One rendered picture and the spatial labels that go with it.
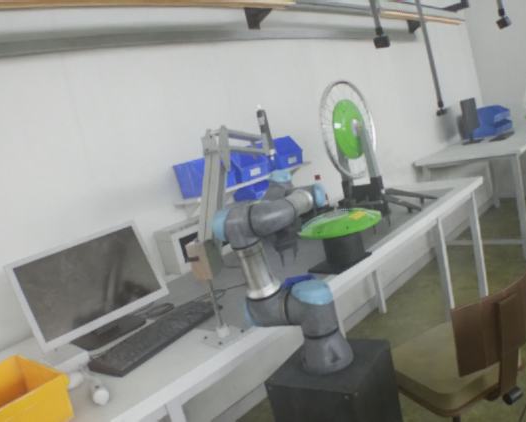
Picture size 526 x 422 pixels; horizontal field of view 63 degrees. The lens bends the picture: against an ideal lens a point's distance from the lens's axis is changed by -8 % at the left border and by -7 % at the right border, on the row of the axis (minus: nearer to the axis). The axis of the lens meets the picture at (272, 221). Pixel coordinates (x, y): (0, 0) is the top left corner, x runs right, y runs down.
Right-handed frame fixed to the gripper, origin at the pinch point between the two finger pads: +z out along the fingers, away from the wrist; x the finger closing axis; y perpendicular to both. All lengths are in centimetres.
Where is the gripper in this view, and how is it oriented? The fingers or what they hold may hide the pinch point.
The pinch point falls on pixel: (289, 265)
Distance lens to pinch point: 149.6
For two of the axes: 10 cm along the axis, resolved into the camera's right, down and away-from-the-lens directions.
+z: 0.7, 8.0, 6.0
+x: -9.2, 2.8, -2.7
